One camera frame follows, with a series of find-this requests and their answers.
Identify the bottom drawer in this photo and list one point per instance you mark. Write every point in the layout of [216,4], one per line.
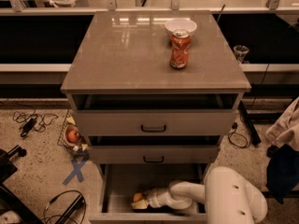
[122,181]

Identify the top drawer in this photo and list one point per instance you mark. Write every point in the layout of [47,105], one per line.
[154,115]

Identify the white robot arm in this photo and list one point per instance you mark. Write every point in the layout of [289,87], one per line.
[228,197]

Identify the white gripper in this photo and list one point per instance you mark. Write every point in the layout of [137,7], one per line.
[153,196]

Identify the red apple in basket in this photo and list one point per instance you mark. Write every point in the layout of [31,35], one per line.
[72,136]

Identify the dark blue cloth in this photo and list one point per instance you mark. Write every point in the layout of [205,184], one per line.
[283,170]

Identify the white bowl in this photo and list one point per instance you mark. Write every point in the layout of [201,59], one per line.
[184,24]

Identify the orange fruit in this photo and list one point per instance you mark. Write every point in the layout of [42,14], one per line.
[137,197]

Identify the beige cloth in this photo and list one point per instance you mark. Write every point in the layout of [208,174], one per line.
[286,129]

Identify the wire basket on floor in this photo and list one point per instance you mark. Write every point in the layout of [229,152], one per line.
[78,149]

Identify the blue tape cross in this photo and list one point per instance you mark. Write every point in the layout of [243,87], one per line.
[76,172]

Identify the grey drawer cabinet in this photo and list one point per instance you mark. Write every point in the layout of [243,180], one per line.
[128,52]

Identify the black power adapter with cable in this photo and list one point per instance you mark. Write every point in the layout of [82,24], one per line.
[31,121]

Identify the crushed red soda can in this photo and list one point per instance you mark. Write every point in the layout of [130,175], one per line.
[181,42]

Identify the clear glass cup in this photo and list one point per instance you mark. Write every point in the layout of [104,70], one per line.
[240,52]

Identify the black stand with cables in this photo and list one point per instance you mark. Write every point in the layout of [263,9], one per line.
[33,202]

